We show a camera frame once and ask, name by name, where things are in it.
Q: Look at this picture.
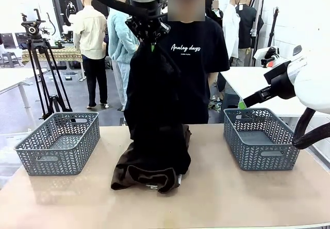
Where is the person's left forearm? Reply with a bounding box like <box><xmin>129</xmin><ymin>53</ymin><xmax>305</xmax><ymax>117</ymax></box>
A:
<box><xmin>207</xmin><ymin>71</ymin><xmax>219</xmax><ymax>87</ymax></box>

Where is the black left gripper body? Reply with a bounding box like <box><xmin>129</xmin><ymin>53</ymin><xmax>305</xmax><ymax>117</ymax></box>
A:
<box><xmin>125</xmin><ymin>16</ymin><xmax>171</xmax><ymax>35</ymax></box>

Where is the black camera tripod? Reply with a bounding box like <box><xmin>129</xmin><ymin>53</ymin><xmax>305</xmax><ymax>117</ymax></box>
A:
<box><xmin>20</xmin><ymin>8</ymin><xmax>73</xmax><ymax>121</ymax></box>

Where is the dark brown garment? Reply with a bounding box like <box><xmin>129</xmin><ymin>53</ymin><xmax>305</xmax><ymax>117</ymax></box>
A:
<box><xmin>110</xmin><ymin>124</ymin><xmax>193</xmax><ymax>195</ymax></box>

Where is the mannequin in cream shirt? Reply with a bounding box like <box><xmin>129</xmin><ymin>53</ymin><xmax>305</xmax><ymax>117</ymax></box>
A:
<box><xmin>73</xmin><ymin>0</ymin><xmax>109</xmax><ymax>110</ymax></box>

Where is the mannequin in black coat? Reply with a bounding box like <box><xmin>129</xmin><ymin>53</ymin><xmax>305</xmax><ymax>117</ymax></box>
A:
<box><xmin>236</xmin><ymin>0</ymin><xmax>265</xmax><ymax>67</ymax></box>

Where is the grey plastic lattice basket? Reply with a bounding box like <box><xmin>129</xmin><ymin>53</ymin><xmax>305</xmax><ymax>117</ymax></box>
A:
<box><xmin>14</xmin><ymin>111</ymin><xmax>101</xmax><ymax>176</ymax></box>
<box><xmin>223</xmin><ymin>107</ymin><xmax>301</xmax><ymax>172</ymax></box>

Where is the black monitor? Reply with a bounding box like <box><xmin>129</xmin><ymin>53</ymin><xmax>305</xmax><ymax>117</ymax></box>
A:
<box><xmin>14</xmin><ymin>32</ymin><xmax>28</xmax><ymax>46</ymax></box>
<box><xmin>1</xmin><ymin>32</ymin><xmax>15</xmax><ymax>49</ymax></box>

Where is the table with patterned cloth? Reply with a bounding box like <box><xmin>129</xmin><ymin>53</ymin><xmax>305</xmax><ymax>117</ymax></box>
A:
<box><xmin>22</xmin><ymin>47</ymin><xmax>83</xmax><ymax>64</ymax></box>

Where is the large white table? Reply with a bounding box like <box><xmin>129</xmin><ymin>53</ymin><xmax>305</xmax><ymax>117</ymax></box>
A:
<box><xmin>220</xmin><ymin>66</ymin><xmax>330</xmax><ymax>119</ymax></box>

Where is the black garment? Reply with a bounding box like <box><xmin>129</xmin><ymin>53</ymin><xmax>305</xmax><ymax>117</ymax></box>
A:
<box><xmin>123</xmin><ymin>39</ymin><xmax>193</xmax><ymax>175</ymax></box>

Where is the black light stand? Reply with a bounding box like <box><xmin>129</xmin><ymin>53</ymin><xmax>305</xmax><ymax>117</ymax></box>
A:
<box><xmin>267</xmin><ymin>6</ymin><xmax>281</xmax><ymax>48</ymax></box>

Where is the person in black t-shirt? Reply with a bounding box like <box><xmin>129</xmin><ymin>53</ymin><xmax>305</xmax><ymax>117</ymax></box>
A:
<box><xmin>157</xmin><ymin>0</ymin><xmax>230</xmax><ymax>124</ymax></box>

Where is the mannequin in white coat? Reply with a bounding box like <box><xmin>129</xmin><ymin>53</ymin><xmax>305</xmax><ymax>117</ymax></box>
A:
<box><xmin>222</xmin><ymin>0</ymin><xmax>242</xmax><ymax>69</ymax></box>

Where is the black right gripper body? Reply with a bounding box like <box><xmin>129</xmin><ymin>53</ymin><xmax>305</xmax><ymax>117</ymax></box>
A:
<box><xmin>263</xmin><ymin>64</ymin><xmax>296</xmax><ymax>99</ymax></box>

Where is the mannequin in dark suit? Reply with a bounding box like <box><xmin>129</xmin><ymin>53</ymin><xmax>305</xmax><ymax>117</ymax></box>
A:
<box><xmin>206</xmin><ymin>0</ymin><xmax>224</xmax><ymax>28</ymax></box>

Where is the white table with white leg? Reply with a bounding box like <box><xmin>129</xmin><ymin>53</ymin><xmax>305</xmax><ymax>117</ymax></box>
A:
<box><xmin>0</xmin><ymin>68</ymin><xmax>48</xmax><ymax>130</ymax></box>

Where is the grey stool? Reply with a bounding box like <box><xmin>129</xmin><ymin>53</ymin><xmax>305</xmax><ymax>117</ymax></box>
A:
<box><xmin>2</xmin><ymin>52</ymin><xmax>21</xmax><ymax>69</ymax></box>

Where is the mannequin in light blue fleece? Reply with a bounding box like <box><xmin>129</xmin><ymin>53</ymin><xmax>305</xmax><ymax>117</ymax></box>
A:
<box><xmin>107</xmin><ymin>0</ymin><xmax>140</xmax><ymax>111</ymax></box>

